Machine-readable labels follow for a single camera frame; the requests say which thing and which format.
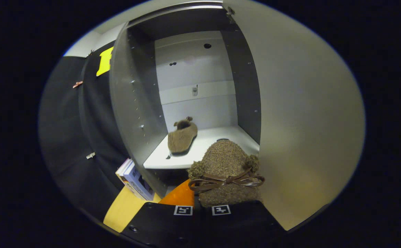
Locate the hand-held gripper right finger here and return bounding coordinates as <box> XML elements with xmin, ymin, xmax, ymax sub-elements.
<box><xmin>202</xmin><ymin>201</ymin><xmax>287</xmax><ymax>247</ymax></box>

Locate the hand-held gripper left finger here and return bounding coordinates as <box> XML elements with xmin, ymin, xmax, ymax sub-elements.
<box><xmin>121</xmin><ymin>178</ymin><xmax>203</xmax><ymax>247</ymax></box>

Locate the brown fuzzy shoe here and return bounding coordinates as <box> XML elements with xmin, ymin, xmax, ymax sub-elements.
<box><xmin>188</xmin><ymin>139</ymin><xmax>265</xmax><ymax>208</ymax></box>
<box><xmin>167</xmin><ymin>116</ymin><xmax>198</xmax><ymax>154</ymax></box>

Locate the grey shoe cabinet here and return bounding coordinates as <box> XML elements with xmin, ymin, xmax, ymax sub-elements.
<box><xmin>109</xmin><ymin>2</ymin><xmax>261</xmax><ymax>198</ymax></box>

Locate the beige shoe cabinet door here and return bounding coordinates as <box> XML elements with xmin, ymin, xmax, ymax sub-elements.
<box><xmin>223</xmin><ymin>0</ymin><xmax>366</xmax><ymax>231</ymax></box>

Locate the blue book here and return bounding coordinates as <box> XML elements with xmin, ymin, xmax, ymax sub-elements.
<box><xmin>123</xmin><ymin>162</ymin><xmax>155</xmax><ymax>201</ymax></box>

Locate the black backdrop cloth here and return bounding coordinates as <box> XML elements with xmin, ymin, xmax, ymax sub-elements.
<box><xmin>39</xmin><ymin>41</ymin><xmax>132</xmax><ymax>221</ymax></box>

